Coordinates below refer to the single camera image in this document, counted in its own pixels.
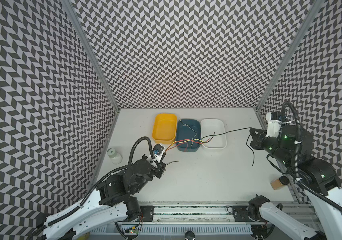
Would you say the black cable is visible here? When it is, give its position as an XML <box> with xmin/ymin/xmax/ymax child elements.
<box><xmin>202</xmin><ymin>127</ymin><xmax>256</xmax><ymax>166</ymax></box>

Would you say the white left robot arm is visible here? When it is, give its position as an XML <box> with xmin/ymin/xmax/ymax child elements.
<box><xmin>27</xmin><ymin>137</ymin><xmax>167</xmax><ymax>240</ymax></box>

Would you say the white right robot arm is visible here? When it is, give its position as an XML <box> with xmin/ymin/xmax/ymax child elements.
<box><xmin>247</xmin><ymin>102</ymin><xmax>342</xmax><ymax>240</ymax></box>

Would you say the yellow plastic bin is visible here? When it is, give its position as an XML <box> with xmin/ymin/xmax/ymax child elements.
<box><xmin>152</xmin><ymin>113</ymin><xmax>178</xmax><ymax>145</ymax></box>

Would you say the white plastic bin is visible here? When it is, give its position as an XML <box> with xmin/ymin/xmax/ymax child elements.
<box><xmin>201</xmin><ymin>119</ymin><xmax>227</xmax><ymax>151</ymax></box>

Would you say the clear jar white lid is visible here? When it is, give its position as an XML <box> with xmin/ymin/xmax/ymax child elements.
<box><xmin>107</xmin><ymin>148</ymin><xmax>123</xmax><ymax>165</ymax></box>

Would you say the teal plastic bin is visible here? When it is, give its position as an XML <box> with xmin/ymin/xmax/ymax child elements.
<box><xmin>176</xmin><ymin>119</ymin><xmax>201</xmax><ymax>153</ymax></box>

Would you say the brown jar black lid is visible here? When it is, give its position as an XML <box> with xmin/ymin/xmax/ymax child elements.
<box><xmin>270</xmin><ymin>176</ymin><xmax>290</xmax><ymax>190</ymax></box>

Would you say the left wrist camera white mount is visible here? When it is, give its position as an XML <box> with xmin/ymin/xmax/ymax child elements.
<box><xmin>151</xmin><ymin>144</ymin><xmax>166</xmax><ymax>163</ymax></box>

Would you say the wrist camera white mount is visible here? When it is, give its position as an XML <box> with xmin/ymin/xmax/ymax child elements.
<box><xmin>151</xmin><ymin>144</ymin><xmax>166</xmax><ymax>163</ymax></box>
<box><xmin>265</xmin><ymin>112</ymin><xmax>282</xmax><ymax>138</ymax></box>

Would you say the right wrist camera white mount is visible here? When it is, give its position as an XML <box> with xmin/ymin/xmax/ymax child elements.
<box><xmin>265</xmin><ymin>112</ymin><xmax>282</xmax><ymax>138</ymax></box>

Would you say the aluminium corner post right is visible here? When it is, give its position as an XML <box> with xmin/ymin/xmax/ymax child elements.
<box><xmin>256</xmin><ymin>0</ymin><xmax>325</xmax><ymax>113</ymax></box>

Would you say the aluminium corner post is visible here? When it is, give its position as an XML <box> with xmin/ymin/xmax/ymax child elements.
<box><xmin>256</xmin><ymin>0</ymin><xmax>325</xmax><ymax>113</ymax></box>
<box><xmin>59</xmin><ymin>0</ymin><xmax>121</xmax><ymax>112</ymax></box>

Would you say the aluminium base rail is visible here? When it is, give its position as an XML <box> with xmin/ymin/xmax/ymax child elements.
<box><xmin>91</xmin><ymin>202</ymin><xmax>323</xmax><ymax>237</ymax></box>

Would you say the aluminium corner post left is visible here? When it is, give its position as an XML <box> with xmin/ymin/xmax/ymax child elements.
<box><xmin>59</xmin><ymin>0</ymin><xmax>121</xmax><ymax>112</ymax></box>

